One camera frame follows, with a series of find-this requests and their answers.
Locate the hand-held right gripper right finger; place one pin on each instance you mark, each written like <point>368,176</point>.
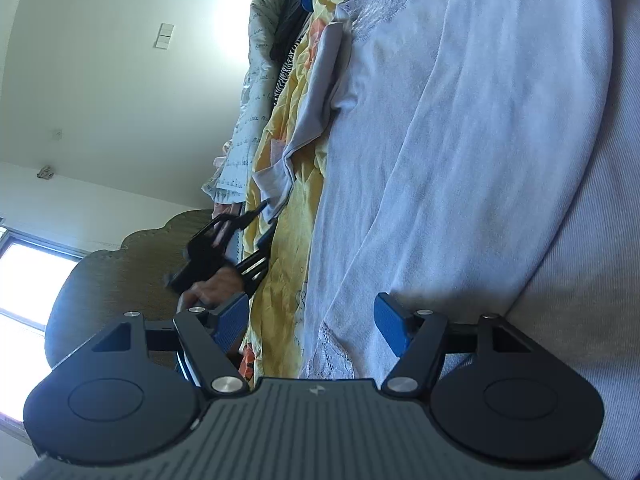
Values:
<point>392,322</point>

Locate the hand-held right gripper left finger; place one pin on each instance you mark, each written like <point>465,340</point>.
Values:
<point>232,322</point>

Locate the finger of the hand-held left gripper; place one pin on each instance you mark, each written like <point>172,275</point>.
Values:
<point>257,265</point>
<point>252,214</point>

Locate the light lavender knit shirt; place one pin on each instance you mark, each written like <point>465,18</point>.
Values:
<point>440,160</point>

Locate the person's left hand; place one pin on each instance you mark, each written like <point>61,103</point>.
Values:
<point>220,287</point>

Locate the yellow printed bedsheet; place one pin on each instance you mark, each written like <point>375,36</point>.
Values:
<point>290,270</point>

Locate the brown scalloped headboard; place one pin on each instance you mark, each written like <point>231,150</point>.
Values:
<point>125,270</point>

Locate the white script print cloth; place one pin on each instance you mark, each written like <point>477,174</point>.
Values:
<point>250,110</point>

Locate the dark grey garment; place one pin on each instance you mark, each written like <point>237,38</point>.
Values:
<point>290,20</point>

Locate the small wall fitting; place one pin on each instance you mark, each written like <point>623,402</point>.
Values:
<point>45,171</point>

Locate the small wall socket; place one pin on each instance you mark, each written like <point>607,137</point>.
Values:
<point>57,134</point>

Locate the white wall switch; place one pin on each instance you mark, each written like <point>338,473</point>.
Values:
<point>164,36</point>

